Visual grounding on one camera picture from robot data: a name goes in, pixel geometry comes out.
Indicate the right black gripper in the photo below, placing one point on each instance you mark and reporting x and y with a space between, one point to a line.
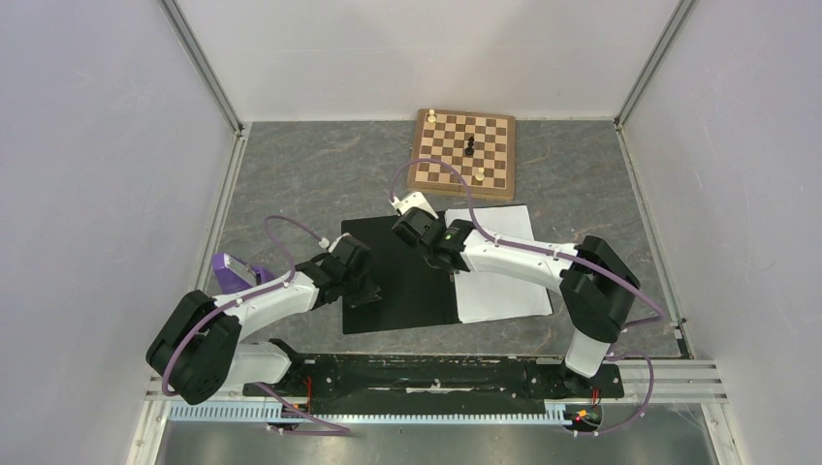
443 223

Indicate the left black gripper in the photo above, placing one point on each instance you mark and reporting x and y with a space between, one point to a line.
369 293

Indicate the teal black file folder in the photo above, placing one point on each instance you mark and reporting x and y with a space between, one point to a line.
412 294

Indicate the white paper sheet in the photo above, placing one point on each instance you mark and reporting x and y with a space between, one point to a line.
518 284

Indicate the purple stand with phone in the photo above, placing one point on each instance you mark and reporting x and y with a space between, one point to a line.
235 275

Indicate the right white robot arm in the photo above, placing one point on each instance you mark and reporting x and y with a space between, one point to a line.
597 287

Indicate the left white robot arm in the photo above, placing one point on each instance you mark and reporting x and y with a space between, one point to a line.
202 346

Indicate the wooden chessboard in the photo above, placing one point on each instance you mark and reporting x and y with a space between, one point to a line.
438 150

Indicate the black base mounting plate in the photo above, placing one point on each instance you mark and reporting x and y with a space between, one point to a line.
344 384

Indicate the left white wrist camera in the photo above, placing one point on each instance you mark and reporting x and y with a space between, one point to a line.
329 245

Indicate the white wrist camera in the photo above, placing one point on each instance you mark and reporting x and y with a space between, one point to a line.
415 199
329 245

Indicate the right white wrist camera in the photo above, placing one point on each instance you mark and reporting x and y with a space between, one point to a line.
415 199

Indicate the aluminium frame rail left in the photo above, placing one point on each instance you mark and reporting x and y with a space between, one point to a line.
197 55

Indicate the aluminium frame rail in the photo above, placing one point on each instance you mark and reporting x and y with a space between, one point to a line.
197 55
670 32

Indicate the aluminium frame rail right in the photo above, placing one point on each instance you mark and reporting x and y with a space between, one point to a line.
670 32

